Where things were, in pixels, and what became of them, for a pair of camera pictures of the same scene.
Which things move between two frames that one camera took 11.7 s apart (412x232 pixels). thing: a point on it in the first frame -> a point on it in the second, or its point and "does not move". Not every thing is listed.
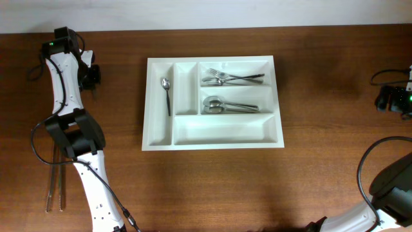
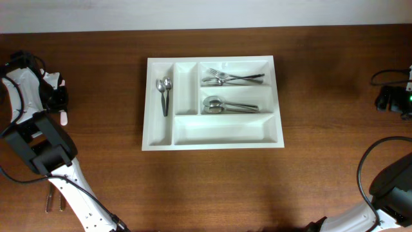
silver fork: (221, 82) does not move
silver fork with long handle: (223, 75) does not move
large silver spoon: (215, 100) does not move
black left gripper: (93, 76) -> (60, 97)
